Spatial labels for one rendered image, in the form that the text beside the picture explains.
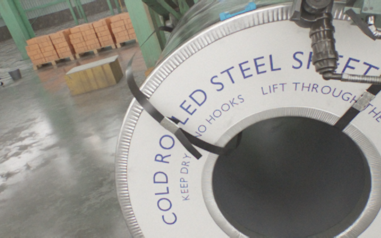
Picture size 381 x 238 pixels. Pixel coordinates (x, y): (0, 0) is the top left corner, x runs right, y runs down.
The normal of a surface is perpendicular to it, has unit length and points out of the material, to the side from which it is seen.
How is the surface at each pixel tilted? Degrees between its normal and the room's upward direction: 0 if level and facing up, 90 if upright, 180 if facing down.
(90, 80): 90
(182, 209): 90
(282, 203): 6
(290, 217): 2
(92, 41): 90
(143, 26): 90
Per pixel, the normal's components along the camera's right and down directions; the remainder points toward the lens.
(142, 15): -0.08, 0.36
